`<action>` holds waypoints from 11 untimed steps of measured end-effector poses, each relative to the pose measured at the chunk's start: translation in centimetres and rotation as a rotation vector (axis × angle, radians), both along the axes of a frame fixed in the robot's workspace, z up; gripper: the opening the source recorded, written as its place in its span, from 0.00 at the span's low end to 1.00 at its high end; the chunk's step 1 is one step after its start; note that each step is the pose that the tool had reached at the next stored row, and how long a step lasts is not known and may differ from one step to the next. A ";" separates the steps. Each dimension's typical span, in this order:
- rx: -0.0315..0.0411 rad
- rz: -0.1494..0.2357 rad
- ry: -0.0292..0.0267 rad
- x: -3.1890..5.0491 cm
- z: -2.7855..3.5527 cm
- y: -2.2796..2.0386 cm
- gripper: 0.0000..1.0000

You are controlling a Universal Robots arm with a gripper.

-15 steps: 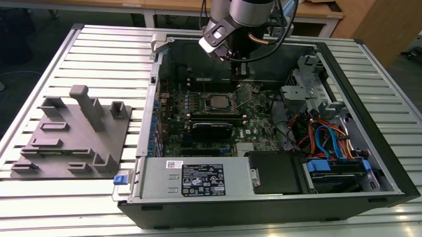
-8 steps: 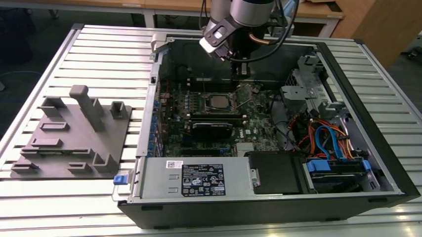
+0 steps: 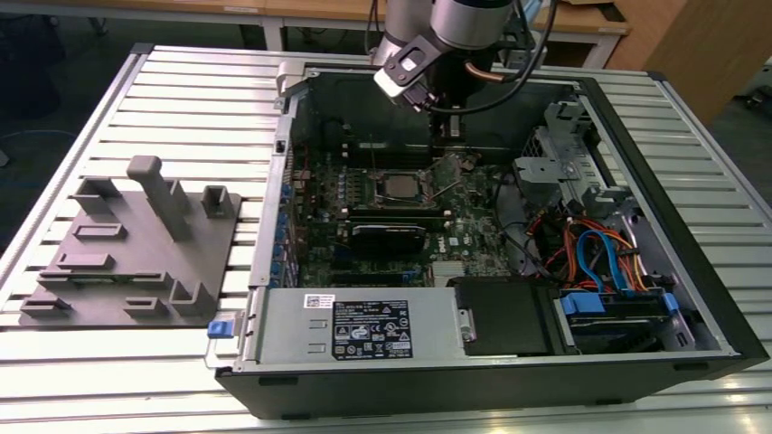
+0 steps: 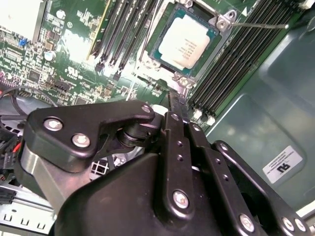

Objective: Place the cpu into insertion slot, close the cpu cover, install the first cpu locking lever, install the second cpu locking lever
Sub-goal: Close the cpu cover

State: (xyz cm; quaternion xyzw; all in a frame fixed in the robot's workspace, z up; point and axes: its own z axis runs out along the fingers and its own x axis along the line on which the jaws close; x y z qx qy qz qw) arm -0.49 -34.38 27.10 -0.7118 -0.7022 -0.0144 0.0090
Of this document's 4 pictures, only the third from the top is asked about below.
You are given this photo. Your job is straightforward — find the black plastic shroud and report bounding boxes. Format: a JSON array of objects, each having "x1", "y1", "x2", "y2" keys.
[{"x1": 450, "y1": 276, "x2": 565, "y2": 358}]

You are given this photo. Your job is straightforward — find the metal drive cage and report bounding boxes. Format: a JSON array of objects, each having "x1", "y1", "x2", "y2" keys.
[{"x1": 511, "y1": 101, "x2": 639, "y2": 218}]

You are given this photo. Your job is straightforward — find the silver CPU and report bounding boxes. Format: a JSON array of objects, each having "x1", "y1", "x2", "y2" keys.
[{"x1": 383, "y1": 174, "x2": 423, "y2": 198}]

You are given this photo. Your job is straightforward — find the grey case latch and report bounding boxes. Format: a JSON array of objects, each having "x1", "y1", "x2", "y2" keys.
[{"x1": 274, "y1": 61, "x2": 309, "y2": 109}]

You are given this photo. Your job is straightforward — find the metal socket cover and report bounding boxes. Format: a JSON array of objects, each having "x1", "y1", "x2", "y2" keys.
[{"x1": 423, "y1": 153, "x2": 465, "y2": 201}]

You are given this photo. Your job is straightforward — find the copper curved tube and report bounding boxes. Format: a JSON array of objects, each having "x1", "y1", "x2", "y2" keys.
[{"x1": 462, "y1": 61, "x2": 502, "y2": 86}]

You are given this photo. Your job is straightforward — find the wooden desk white frame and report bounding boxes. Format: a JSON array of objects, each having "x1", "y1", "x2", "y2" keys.
[
  {"x1": 279, "y1": 0, "x2": 633, "y2": 70},
  {"x1": 0, "y1": 0, "x2": 285, "y2": 53}
]

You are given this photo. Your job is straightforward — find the silver chipset heatsink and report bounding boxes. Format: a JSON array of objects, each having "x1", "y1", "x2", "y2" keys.
[{"x1": 430, "y1": 259, "x2": 469, "y2": 278}]

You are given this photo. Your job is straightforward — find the black graphics card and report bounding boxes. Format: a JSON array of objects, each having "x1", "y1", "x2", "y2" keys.
[{"x1": 347, "y1": 222, "x2": 427, "y2": 259}]

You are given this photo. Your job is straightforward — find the grey parts rack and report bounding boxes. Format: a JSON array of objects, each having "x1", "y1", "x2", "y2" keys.
[{"x1": 17, "y1": 155, "x2": 243, "y2": 327}]

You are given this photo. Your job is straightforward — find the orange wires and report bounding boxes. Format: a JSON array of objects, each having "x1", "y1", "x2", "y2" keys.
[{"x1": 545, "y1": 216, "x2": 663, "y2": 295}]

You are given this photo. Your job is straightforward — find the blue wire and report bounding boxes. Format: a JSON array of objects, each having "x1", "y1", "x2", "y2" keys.
[{"x1": 574, "y1": 230, "x2": 634, "y2": 297}]

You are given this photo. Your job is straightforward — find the black internal cable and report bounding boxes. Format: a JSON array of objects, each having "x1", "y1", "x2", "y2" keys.
[{"x1": 491, "y1": 174, "x2": 547, "y2": 278}]

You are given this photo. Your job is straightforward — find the blue disk carrier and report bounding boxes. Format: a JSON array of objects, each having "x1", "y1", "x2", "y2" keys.
[{"x1": 557, "y1": 291, "x2": 681, "y2": 326}]

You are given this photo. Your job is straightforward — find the black empty RAM slots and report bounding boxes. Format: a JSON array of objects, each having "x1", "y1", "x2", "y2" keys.
[{"x1": 341, "y1": 139, "x2": 435, "y2": 166}]

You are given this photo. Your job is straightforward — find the silver power supply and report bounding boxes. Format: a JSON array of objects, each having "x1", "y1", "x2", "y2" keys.
[{"x1": 237, "y1": 287, "x2": 469, "y2": 365}]

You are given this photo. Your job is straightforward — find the CPU socket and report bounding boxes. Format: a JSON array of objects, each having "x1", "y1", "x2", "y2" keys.
[{"x1": 373, "y1": 170, "x2": 439, "y2": 210}]

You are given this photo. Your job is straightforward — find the green motherboard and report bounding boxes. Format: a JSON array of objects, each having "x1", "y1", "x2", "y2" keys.
[{"x1": 287, "y1": 151, "x2": 525, "y2": 288}]

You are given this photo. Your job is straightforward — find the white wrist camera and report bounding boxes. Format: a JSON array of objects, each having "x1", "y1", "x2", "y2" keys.
[{"x1": 373, "y1": 38, "x2": 438, "y2": 112}]

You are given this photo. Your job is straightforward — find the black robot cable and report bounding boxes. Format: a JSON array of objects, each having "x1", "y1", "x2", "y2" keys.
[{"x1": 431, "y1": 0, "x2": 557, "y2": 114}]

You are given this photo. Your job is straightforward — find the black PC case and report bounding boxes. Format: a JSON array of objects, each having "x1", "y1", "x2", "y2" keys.
[{"x1": 213, "y1": 61, "x2": 767, "y2": 421}]

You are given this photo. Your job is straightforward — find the wooden cabinet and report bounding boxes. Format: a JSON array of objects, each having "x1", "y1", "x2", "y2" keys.
[{"x1": 607, "y1": 0, "x2": 772, "y2": 126}]

